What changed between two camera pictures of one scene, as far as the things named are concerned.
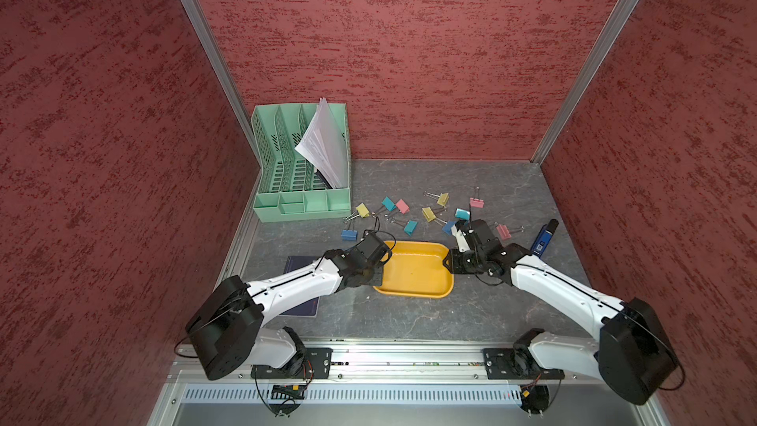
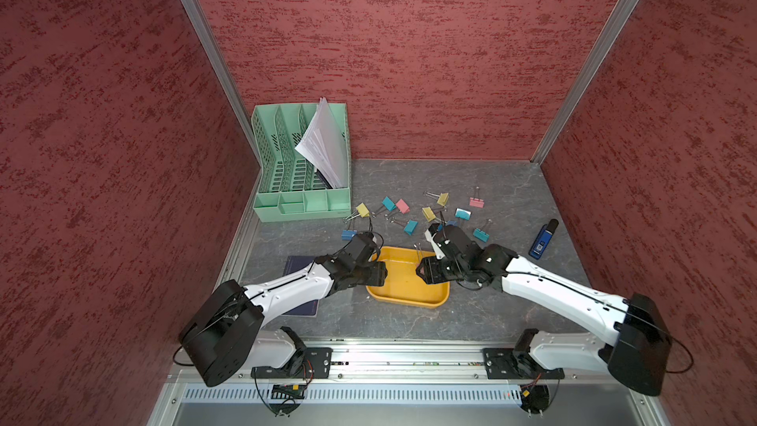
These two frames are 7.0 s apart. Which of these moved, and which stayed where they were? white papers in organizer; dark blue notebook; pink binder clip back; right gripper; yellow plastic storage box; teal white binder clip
Moved: right gripper; yellow plastic storage box
Stayed: white papers in organizer; teal white binder clip; dark blue notebook; pink binder clip back
